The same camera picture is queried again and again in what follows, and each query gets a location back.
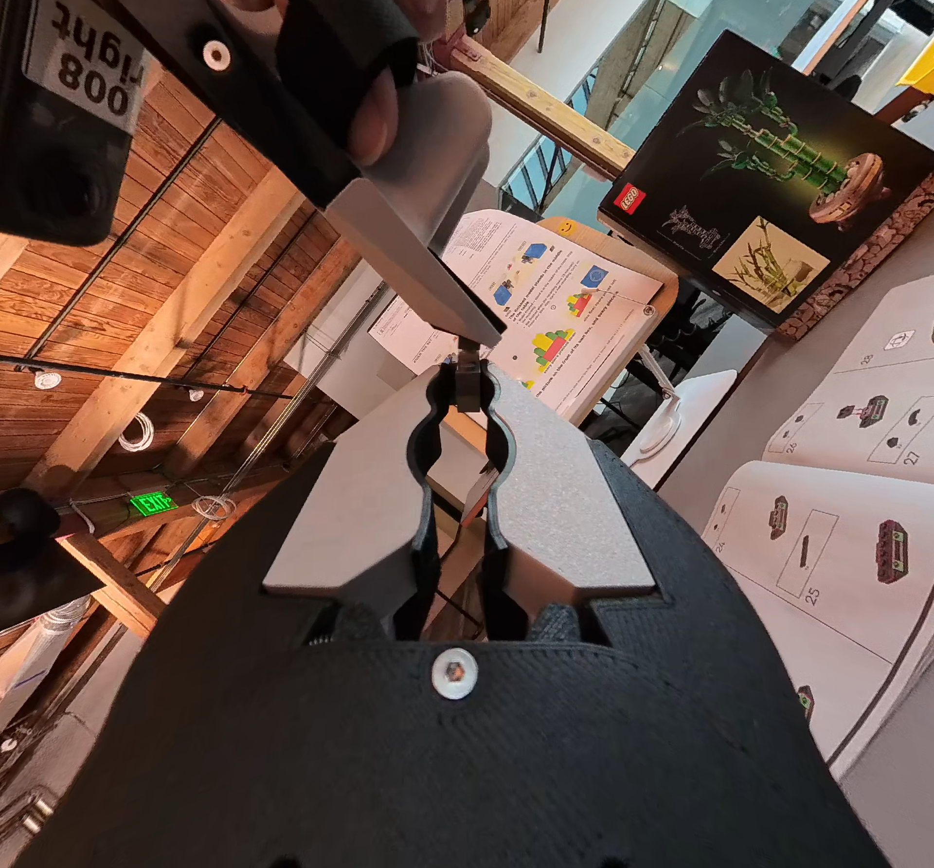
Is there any dark brown toy brick assembly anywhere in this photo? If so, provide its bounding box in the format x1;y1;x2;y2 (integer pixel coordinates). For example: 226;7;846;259
451;361;490;414

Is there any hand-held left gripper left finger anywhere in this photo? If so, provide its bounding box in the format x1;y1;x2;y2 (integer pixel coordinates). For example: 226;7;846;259
261;364;446;641

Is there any white side table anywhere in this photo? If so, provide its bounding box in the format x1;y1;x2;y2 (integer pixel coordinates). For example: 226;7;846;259
620;369;738;489

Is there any wooden board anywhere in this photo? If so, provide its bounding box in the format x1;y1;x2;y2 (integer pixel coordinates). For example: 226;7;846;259
536;215;681;425

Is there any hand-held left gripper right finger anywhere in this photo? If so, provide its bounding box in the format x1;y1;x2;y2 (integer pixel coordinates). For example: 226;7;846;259
476;363;659;641

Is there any white instruction booklet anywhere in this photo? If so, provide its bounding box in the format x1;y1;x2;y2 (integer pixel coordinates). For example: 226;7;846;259
700;283;934;781

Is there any printed instruction sheet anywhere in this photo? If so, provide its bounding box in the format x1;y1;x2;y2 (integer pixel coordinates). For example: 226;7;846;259
440;209;665;409

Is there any small white paper sheet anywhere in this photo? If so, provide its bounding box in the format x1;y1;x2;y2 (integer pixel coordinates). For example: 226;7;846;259
367;295;462;378

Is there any black toy set box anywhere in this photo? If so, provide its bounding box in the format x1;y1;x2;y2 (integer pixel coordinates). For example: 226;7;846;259
597;29;934;341

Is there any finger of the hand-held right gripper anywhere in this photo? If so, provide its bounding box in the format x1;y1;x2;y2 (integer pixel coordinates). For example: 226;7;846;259
323;70;507;351

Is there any grey desk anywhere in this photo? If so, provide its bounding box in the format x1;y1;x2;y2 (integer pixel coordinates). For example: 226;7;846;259
657;255;934;868

